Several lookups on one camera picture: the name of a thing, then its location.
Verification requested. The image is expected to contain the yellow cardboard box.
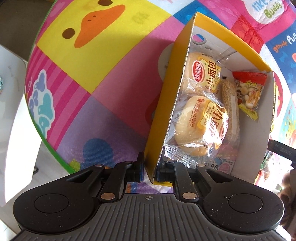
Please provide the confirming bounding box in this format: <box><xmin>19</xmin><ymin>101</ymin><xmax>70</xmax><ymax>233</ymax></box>
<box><xmin>144</xmin><ymin>13</ymin><xmax>276</xmax><ymax>186</ymax></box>

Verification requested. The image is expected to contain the flat volcano snack packet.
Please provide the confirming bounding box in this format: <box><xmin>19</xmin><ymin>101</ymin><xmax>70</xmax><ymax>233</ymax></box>
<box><xmin>204</xmin><ymin>138</ymin><xmax>240</xmax><ymax>174</ymax></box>

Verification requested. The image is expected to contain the red mixed nuts packet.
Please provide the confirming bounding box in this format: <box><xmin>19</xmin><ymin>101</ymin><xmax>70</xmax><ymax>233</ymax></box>
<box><xmin>232</xmin><ymin>71</ymin><xmax>267</xmax><ymax>121</ymax></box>

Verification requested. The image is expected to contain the sesame snack bar packet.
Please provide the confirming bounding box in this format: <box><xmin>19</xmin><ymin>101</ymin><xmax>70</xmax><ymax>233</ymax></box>
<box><xmin>221</xmin><ymin>78</ymin><xmax>240</xmax><ymax>143</ymax></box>

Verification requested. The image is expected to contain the packaged small bread bun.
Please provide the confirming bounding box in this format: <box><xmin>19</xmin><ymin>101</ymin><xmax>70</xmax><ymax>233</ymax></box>
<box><xmin>181</xmin><ymin>52</ymin><xmax>221</xmax><ymax>93</ymax></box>

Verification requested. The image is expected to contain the colourful cartoon bed quilt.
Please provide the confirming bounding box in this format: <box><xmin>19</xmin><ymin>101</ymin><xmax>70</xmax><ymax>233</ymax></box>
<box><xmin>25</xmin><ymin>1</ymin><xmax>295</xmax><ymax>193</ymax></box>

